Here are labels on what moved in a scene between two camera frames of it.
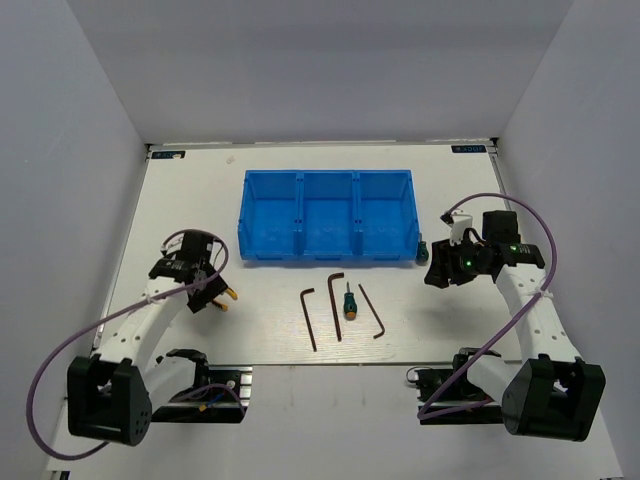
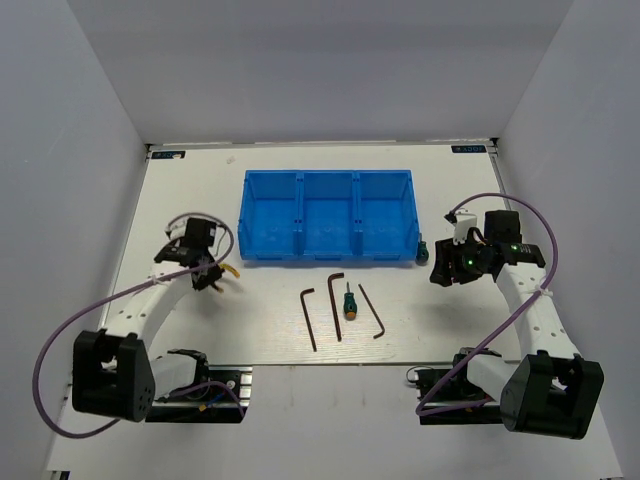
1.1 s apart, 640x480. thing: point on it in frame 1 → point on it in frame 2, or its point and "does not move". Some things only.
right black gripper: (439, 272) does not move
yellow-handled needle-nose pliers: (222, 306) → (230, 269)
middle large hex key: (332, 300) does not move
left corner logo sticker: (168, 154) does not move
